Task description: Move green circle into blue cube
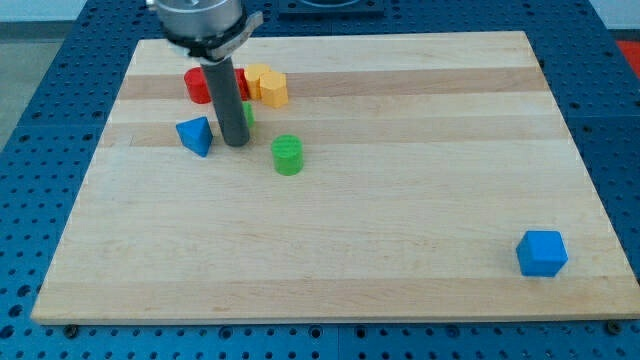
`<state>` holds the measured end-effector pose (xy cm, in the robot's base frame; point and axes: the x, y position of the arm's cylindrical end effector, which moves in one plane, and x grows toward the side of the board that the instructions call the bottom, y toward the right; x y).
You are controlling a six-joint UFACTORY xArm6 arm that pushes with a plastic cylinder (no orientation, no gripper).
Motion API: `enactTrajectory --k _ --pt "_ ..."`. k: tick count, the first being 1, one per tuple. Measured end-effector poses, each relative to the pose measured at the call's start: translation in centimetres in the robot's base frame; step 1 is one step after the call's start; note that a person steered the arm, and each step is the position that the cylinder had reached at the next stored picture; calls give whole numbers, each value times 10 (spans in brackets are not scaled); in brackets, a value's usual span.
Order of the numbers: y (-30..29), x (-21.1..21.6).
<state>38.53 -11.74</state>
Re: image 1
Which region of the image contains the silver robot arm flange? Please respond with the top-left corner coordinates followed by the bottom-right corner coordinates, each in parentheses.
top-left (146, 0), bottom-right (264, 64)

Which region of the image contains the blue cube block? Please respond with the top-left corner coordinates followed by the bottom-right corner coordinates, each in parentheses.
top-left (516, 230), bottom-right (569, 277)

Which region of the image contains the green cylinder block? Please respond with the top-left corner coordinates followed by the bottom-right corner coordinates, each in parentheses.
top-left (271, 134), bottom-right (304, 176)

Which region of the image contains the wooden board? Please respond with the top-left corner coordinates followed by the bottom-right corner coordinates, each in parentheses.
top-left (31, 31), bottom-right (639, 325)

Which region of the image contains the yellow hexagonal block front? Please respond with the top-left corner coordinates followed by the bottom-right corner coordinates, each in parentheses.
top-left (259, 71), bottom-right (288, 108)

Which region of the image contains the green block behind rod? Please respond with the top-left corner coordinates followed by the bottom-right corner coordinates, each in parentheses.
top-left (242, 101), bottom-right (255, 128)

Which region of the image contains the yellow block rear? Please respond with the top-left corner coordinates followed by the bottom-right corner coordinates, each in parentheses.
top-left (244, 63), bottom-right (271, 100)

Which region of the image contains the blue triangular prism block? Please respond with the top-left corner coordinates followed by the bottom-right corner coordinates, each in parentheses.
top-left (176, 117), bottom-right (213, 157)

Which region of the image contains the red block behind rod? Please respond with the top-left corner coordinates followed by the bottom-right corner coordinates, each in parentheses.
top-left (235, 68), bottom-right (250, 101)

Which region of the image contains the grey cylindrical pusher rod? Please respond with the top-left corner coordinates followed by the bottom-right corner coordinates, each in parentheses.
top-left (201, 58), bottom-right (250, 147)

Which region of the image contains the red block left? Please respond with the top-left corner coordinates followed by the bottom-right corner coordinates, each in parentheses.
top-left (183, 67), bottom-right (211, 104)

